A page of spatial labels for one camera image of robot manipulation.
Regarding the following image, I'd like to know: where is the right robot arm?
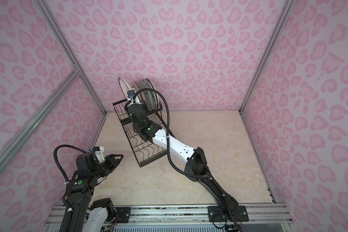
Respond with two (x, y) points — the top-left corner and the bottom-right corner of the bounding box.
(125, 100), (239, 223)

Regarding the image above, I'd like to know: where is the dark green rim plate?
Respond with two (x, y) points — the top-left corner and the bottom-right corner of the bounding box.
(146, 78), (160, 109)

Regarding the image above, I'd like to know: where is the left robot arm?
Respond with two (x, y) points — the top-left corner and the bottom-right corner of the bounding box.
(60, 152), (124, 232)

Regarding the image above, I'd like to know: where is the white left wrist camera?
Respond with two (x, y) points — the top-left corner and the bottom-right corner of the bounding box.
(90, 147), (105, 163)

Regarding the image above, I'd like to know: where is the orange sunburst plate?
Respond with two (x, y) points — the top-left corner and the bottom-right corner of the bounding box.
(133, 82), (141, 101)
(118, 77), (133, 99)

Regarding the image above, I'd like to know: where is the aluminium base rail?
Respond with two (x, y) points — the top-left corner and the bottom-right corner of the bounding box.
(43, 203), (297, 232)

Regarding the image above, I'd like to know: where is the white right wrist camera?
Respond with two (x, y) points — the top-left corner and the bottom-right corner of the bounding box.
(127, 88), (141, 103)

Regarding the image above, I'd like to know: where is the black wire dish rack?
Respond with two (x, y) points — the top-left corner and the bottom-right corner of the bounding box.
(113, 99), (167, 168)

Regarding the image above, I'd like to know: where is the white plate quatrefoil emblem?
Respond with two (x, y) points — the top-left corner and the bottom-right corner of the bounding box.
(143, 79), (157, 110)

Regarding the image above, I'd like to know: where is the light blue flower plate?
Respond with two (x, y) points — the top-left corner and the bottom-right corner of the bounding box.
(138, 81), (153, 111)

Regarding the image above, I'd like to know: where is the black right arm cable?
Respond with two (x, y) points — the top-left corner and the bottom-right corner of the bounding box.
(124, 87), (244, 232)

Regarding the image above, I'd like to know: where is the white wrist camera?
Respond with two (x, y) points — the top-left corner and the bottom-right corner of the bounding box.
(127, 88), (141, 103)
(90, 147), (105, 163)

